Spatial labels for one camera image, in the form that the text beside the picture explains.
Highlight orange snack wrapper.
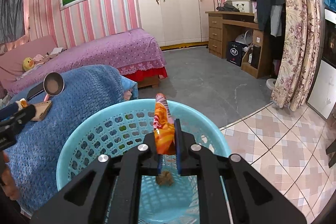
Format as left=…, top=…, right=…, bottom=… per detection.
left=153, top=93, right=176, bottom=155

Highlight brown crumpled trash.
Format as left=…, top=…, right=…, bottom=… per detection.
left=155, top=170, right=174, bottom=186

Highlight person's left hand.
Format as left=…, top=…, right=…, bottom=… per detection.
left=1, top=151, right=19, bottom=201

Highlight tan phone case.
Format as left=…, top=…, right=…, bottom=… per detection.
left=32, top=101, right=52, bottom=122

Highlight blue knitted blanket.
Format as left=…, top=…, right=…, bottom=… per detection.
left=6, top=65, right=138, bottom=214

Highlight light blue plastic basket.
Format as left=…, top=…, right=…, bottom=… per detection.
left=56, top=99, right=230, bottom=223

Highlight black smartphone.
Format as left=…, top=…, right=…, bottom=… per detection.
left=26, top=82, right=45, bottom=101

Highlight pink metal cup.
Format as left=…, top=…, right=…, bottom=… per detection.
left=43, top=72, right=65, bottom=102

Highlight yellow duck plush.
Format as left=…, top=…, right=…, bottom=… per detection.
left=22, top=57, right=35, bottom=72

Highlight purple dotted bed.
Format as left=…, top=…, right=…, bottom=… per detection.
left=1, top=28, right=167, bottom=96

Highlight white standing fan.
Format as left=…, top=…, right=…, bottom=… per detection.
left=266, top=79, right=276, bottom=91

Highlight black gift bag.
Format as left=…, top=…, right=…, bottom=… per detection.
left=226, top=41, right=248, bottom=67

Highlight grey window curtain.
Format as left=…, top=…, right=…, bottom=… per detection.
left=1, top=0, right=25, bottom=44

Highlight floral curtain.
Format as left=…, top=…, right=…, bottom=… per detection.
left=271, top=0, right=321, bottom=111

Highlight wooden desk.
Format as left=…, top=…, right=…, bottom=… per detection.
left=206, top=11, right=272, bottom=79

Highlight white storage box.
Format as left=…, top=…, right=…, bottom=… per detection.
left=231, top=0, right=253, bottom=13

